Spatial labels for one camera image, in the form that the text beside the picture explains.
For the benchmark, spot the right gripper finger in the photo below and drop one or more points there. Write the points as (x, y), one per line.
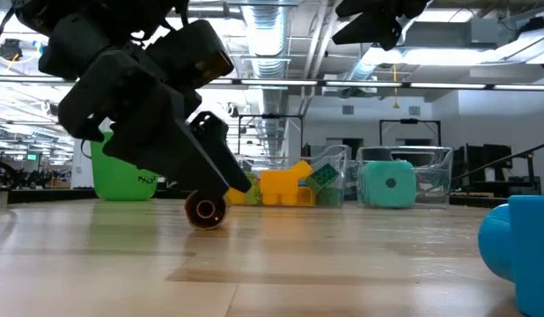
(369, 31)

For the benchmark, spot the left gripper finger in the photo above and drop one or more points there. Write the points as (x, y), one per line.
(219, 145)
(166, 145)

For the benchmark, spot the brown cylinder toy brick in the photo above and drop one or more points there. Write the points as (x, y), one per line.
(206, 210)

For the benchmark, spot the large yellow toy block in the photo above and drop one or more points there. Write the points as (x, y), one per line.
(278, 189)

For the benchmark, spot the orange square toy brick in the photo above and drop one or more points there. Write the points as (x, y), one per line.
(306, 196)

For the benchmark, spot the dark green toy brick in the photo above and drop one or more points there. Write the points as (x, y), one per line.
(323, 177)

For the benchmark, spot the cyan foam die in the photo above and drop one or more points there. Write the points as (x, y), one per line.
(386, 182)

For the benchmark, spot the large blue toy block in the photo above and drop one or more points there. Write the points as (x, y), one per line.
(531, 255)

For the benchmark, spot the long ceiling light strip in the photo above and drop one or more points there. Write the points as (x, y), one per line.
(364, 83)

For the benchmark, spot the green monster face bucket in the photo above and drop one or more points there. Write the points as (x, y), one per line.
(118, 185)

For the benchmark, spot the bright ceiling light panel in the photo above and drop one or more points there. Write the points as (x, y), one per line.
(430, 57)

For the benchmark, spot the white square pillar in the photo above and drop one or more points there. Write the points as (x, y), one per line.
(80, 171)

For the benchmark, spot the green exit sign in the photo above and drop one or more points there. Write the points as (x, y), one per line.
(31, 157)

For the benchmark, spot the wide clear plastic bin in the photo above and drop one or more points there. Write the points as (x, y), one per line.
(333, 154)

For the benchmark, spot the narrow clear plastic bin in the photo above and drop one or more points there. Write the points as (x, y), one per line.
(435, 176)

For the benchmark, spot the black equipment rack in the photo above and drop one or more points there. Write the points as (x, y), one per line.
(479, 163)

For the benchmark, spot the slim silver spiral duct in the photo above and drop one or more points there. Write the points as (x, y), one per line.
(362, 70)

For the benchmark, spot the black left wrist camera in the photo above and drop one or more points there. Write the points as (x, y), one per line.
(188, 53)

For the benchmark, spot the black gantry frame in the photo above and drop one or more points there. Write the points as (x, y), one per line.
(409, 120)

